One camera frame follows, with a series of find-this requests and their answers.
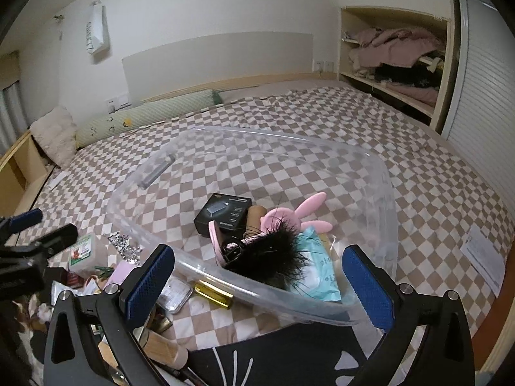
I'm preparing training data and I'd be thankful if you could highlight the clear small plastic case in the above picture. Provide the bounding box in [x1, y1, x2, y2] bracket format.
[157, 276, 193, 315]

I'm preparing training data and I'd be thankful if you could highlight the white fluffy pillow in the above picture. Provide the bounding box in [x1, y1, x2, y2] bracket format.
[30, 106, 78, 169]

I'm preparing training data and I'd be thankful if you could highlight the pink bunny toy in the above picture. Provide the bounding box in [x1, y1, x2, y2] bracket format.
[259, 192, 333, 234]

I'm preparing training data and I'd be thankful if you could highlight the grey striped curtain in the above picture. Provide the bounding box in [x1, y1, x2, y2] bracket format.
[0, 81, 29, 155]

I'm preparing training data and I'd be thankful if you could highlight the green label plastic box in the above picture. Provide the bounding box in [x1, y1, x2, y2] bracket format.
[68, 234, 97, 278]

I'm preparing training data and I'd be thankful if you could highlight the black feather duster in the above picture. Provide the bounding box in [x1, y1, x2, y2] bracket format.
[210, 218, 323, 290]

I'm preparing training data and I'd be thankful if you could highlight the green clothes peg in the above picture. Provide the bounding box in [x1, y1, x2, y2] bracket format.
[94, 266, 114, 280]

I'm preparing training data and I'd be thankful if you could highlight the gold rectangular case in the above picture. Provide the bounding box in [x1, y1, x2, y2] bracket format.
[194, 280, 233, 309]

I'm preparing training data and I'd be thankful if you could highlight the pile of pink clothes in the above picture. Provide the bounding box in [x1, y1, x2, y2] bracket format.
[347, 27, 445, 72]

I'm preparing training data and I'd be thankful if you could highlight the wooden closet shelf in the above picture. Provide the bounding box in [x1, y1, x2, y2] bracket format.
[339, 5, 458, 133]

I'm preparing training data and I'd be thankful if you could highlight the black product box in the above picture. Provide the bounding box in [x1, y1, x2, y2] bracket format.
[194, 193, 252, 237]

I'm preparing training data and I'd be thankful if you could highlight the white paper sheet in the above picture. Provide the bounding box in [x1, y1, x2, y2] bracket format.
[460, 224, 505, 297]

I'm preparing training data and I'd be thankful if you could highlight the teal wet wipes pack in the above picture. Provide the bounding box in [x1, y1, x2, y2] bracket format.
[287, 226, 341, 302]

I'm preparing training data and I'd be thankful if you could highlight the checkered brown white bedspread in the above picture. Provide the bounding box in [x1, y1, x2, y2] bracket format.
[20, 87, 514, 332]

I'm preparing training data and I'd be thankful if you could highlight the clear plastic storage bin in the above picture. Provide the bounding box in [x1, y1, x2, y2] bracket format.
[108, 126, 398, 326]

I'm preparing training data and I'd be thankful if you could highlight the long green bolster pillow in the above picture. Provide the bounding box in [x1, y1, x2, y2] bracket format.
[76, 90, 223, 149]

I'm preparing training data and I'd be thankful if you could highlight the black white patterned cloth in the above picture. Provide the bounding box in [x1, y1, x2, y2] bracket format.
[190, 322, 382, 385]

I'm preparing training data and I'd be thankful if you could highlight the pink notepad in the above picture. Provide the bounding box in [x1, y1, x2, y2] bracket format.
[106, 261, 138, 286]

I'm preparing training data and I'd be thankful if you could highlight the white slatted closet door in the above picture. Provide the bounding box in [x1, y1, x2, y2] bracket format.
[443, 0, 514, 214]

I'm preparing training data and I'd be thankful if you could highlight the white bag on wall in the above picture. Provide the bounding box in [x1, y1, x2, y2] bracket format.
[86, 0, 110, 56]

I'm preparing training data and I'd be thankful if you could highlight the wooden bedside shelf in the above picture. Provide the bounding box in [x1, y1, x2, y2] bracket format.
[0, 131, 52, 217]

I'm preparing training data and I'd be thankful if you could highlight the grey headboard panel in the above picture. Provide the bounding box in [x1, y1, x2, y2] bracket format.
[122, 32, 314, 104]

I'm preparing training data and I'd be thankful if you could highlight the wall power socket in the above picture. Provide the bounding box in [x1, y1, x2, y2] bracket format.
[106, 93, 132, 113]

